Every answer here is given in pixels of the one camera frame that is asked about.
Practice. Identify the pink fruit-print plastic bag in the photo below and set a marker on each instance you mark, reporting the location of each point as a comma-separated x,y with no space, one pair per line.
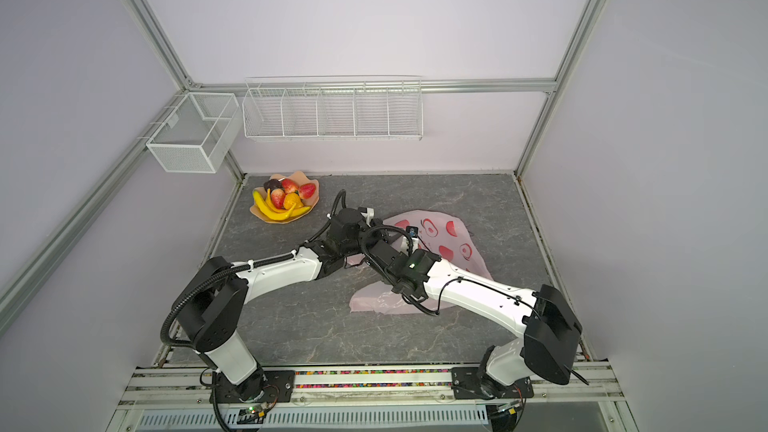
441,234

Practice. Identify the tan scalloped fruit bowl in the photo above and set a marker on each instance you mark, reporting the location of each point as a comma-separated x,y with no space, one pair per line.
300,178

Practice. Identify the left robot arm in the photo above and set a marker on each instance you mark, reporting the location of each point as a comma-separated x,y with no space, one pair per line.
205,316

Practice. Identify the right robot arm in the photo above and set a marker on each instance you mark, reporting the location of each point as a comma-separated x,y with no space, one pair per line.
546,332

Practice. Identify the red strawberry back right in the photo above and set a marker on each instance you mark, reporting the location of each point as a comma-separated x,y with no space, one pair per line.
307,191

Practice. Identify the orange yellow fruit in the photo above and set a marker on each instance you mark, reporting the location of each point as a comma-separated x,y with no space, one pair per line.
293,201

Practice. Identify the red strawberry back left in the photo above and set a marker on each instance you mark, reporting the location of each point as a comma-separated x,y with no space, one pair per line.
289,186

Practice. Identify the yellow banana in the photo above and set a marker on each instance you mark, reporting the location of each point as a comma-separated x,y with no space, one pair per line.
264,209

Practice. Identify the dark purple grape bunch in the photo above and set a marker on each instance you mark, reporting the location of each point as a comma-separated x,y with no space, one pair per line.
272,185

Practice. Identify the small white mesh basket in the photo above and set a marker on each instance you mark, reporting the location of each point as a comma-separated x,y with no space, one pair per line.
197,134

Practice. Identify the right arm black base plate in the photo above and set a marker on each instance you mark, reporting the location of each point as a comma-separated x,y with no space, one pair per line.
469,383

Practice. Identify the long white wire basket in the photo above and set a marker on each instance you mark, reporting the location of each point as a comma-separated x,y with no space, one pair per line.
333,108

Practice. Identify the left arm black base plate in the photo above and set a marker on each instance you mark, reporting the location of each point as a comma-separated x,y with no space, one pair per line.
271,386

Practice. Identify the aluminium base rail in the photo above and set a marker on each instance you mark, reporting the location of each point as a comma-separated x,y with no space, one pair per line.
335,398

